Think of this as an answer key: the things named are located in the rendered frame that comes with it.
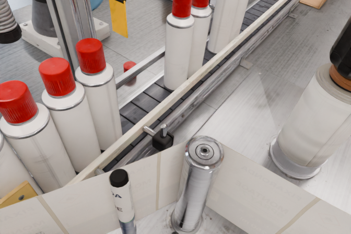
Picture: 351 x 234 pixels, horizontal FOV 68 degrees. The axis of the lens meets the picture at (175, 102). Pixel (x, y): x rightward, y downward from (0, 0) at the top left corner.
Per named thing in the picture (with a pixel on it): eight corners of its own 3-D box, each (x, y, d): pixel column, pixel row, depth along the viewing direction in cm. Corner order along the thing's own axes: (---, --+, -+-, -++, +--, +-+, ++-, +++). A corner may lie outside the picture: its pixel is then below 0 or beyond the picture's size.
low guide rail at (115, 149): (57, 211, 36) (53, 206, 35) (51, 206, 37) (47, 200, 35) (302, -13, 98) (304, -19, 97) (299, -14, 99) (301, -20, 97)
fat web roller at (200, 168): (189, 243, 36) (212, 182, 23) (164, 222, 38) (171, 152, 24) (207, 217, 39) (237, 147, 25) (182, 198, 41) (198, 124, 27)
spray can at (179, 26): (177, 95, 56) (186, 4, 41) (158, 84, 58) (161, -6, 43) (190, 83, 59) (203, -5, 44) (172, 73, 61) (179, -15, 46)
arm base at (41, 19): (60, 43, 67) (50, 6, 60) (21, 25, 72) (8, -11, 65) (101, 22, 77) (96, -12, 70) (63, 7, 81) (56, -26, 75)
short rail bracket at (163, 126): (162, 173, 49) (165, 135, 40) (150, 164, 50) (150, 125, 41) (173, 161, 51) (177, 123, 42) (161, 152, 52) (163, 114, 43)
